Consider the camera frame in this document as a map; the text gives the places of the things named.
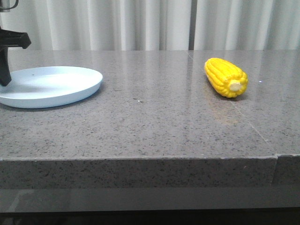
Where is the white pleated curtain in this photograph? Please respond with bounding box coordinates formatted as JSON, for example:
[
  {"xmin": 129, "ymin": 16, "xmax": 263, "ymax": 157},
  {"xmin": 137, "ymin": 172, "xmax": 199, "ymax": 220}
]
[{"xmin": 0, "ymin": 0, "xmax": 300, "ymax": 51}]

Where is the yellow toy corn cob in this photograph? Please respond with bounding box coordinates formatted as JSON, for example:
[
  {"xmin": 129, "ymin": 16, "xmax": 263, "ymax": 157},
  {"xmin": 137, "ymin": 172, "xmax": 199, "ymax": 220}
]
[{"xmin": 204, "ymin": 58, "xmax": 248, "ymax": 98}]

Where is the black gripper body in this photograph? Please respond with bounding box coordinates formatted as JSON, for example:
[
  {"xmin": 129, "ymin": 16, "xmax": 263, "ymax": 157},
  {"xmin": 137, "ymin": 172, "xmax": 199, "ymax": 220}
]
[{"xmin": 0, "ymin": 28, "xmax": 31, "ymax": 86}]

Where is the light blue round plate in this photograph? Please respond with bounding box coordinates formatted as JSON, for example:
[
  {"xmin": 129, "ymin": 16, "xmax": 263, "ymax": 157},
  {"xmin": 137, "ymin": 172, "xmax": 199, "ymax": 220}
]
[{"xmin": 0, "ymin": 66, "xmax": 103, "ymax": 109}]

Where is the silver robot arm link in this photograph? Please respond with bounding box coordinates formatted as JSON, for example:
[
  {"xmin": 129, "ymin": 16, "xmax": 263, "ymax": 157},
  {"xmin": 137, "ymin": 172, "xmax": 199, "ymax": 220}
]
[{"xmin": 0, "ymin": 0, "xmax": 19, "ymax": 12}]

